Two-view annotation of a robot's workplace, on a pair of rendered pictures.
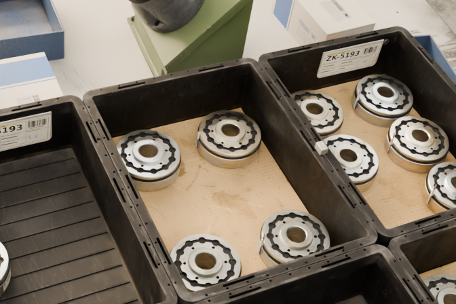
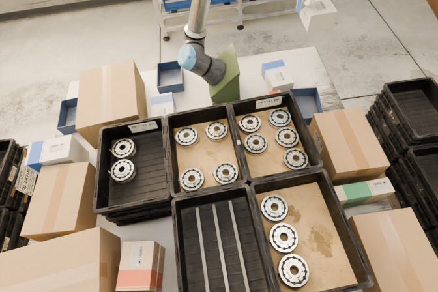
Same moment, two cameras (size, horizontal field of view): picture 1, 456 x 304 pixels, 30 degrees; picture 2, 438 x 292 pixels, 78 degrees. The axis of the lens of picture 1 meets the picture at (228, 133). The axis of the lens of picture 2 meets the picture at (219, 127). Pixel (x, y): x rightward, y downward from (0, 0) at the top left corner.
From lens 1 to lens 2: 0.53 m
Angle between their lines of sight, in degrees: 22
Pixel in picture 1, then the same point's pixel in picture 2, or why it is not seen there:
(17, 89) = (160, 105)
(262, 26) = (255, 79)
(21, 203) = (145, 148)
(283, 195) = (230, 154)
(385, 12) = (306, 74)
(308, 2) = (270, 73)
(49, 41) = (177, 86)
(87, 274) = (158, 176)
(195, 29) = (219, 86)
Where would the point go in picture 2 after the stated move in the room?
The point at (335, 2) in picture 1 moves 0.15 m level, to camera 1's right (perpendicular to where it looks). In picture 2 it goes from (280, 73) to (307, 79)
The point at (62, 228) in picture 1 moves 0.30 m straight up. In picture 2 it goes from (155, 159) to (131, 122)
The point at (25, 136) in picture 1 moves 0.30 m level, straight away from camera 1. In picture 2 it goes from (148, 127) to (160, 79)
